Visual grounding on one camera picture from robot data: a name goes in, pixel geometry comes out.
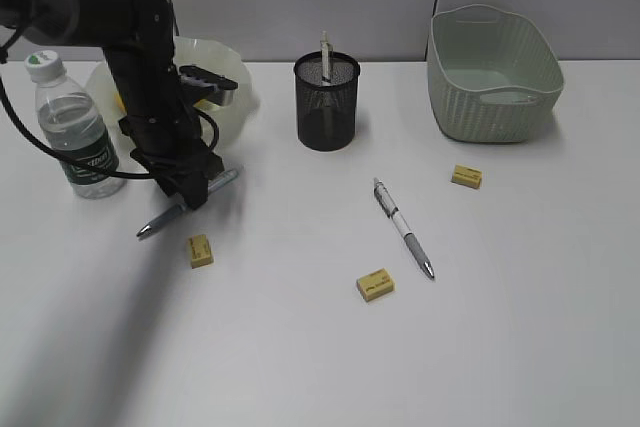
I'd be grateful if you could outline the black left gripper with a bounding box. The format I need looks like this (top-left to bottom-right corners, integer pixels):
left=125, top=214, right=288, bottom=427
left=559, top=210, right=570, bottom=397
left=118, top=91, right=223, bottom=210

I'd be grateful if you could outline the blue grey ballpoint pen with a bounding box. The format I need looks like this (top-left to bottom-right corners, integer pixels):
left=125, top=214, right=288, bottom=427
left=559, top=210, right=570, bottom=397
left=136, top=167, right=244, bottom=241

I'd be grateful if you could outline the clear plastic water bottle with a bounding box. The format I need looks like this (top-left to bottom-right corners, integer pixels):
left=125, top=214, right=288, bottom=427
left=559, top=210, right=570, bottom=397
left=24, top=50, right=119, bottom=171

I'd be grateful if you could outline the green beige ballpoint pen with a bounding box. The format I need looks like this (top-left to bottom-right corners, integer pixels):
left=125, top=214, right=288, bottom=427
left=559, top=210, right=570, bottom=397
left=319, top=30, right=335, bottom=141

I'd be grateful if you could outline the yellow mango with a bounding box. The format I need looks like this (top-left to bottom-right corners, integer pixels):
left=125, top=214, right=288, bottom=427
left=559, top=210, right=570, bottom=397
left=115, top=93, right=127, bottom=115

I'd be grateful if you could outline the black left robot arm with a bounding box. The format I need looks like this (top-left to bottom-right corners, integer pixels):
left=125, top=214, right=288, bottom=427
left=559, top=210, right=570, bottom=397
left=1, top=0, right=224, bottom=209

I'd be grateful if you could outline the yellow eraser left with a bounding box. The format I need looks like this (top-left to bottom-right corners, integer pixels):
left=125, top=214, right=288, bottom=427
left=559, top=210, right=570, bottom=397
left=187, top=234, right=214, bottom=268

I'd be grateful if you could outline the yellow eraser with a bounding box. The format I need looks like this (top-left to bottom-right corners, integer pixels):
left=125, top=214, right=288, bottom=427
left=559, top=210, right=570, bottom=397
left=356, top=269, right=395, bottom=302
left=187, top=234, right=214, bottom=268
left=451, top=164, right=483, bottom=189

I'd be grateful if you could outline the frosted green wavy plate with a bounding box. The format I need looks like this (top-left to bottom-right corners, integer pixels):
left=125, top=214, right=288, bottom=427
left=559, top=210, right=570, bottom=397
left=85, top=36, right=259, bottom=153

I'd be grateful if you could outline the black mesh pen holder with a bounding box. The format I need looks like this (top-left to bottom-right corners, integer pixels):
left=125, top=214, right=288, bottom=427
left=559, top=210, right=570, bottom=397
left=293, top=51, right=361, bottom=152

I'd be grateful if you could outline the white grey ballpoint pen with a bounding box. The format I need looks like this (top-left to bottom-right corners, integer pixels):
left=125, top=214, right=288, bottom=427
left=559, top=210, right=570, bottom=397
left=373, top=177, right=435, bottom=281

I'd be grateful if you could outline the yellow eraser middle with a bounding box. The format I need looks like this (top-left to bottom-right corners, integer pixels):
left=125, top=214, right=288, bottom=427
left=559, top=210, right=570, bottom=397
left=356, top=269, right=395, bottom=302

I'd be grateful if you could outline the yellow eraser right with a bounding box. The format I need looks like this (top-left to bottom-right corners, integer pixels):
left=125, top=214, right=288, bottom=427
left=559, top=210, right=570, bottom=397
left=451, top=164, right=483, bottom=189

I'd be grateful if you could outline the green woven plastic basket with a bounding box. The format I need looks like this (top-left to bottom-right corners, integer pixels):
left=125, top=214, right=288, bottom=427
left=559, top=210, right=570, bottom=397
left=427, top=4, right=565, bottom=144

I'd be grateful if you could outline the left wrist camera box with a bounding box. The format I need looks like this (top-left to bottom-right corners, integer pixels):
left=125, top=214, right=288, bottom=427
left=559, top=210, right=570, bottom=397
left=179, top=65, right=239, bottom=107

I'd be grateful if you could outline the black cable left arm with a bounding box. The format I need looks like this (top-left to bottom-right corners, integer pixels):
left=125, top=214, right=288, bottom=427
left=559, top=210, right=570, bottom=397
left=0, top=0, right=221, bottom=181

